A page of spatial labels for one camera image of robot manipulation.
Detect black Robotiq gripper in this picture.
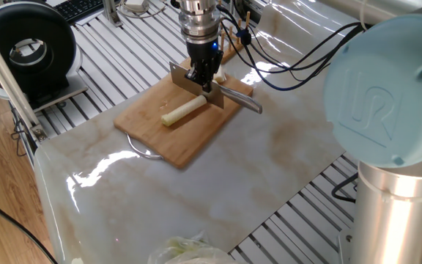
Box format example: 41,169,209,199
184,39,224,94

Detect short cut scallion piece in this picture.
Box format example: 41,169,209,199
213,65,228,84

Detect white scallion stalk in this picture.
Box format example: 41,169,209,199
160,94,209,128

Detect steel cleaver knife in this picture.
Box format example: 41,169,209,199
169,61,264,115

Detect wooden peg rack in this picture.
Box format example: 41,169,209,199
219,10,251,65

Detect bamboo cutting board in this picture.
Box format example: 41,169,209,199
113,57,254,169

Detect black keyboard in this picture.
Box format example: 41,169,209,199
52,0,106,26

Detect plastic bag of scallion scraps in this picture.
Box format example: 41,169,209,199
147,234,252,264

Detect silver robot mounting plate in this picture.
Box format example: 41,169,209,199
338,229,354,264

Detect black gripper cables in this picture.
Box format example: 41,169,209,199
216,3,372,205

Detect white charger with cord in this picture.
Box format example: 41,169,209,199
116,0,169,20

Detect aluminium bracket post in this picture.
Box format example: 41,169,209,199
102,0,124,28

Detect grey fan base plate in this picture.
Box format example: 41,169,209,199
31,71,89,114

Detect black round duct fan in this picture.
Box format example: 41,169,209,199
0,1,78,106

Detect aluminium frame beam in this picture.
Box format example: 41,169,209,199
0,14,48,143

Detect black floor cable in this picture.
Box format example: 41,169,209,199
0,186,59,264

